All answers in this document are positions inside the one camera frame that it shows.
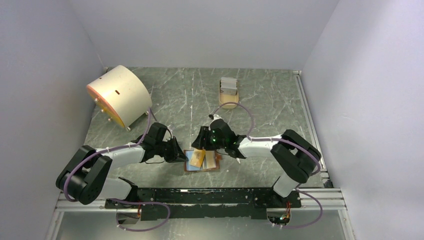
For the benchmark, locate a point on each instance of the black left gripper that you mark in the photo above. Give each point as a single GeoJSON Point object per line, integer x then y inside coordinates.
{"type": "Point", "coordinates": [177, 154]}

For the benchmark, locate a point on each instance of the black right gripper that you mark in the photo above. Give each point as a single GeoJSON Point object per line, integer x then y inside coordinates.
{"type": "Point", "coordinates": [201, 141]}

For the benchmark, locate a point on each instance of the gold credit card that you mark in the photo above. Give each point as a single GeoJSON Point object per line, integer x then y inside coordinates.
{"type": "Point", "coordinates": [197, 158]}
{"type": "Point", "coordinates": [209, 161]}

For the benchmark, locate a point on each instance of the brown leather card holder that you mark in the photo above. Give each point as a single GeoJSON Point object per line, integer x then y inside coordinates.
{"type": "Point", "coordinates": [188, 168]}

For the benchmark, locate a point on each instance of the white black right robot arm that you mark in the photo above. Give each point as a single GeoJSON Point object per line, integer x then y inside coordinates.
{"type": "Point", "coordinates": [298, 158]}

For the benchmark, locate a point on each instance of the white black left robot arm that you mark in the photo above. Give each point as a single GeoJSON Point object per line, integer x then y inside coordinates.
{"type": "Point", "coordinates": [85, 177]}

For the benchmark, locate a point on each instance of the beige card tray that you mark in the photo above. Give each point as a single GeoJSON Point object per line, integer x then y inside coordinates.
{"type": "Point", "coordinates": [228, 101]}

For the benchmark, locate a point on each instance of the white cards in tray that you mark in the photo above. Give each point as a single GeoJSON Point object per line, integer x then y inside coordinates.
{"type": "Point", "coordinates": [228, 86]}

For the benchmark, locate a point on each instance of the beige cylindrical drum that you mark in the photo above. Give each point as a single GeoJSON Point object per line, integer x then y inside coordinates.
{"type": "Point", "coordinates": [121, 95]}

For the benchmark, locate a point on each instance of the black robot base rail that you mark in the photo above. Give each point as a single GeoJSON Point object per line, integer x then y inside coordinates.
{"type": "Point", "coordinates": [179, 203]}

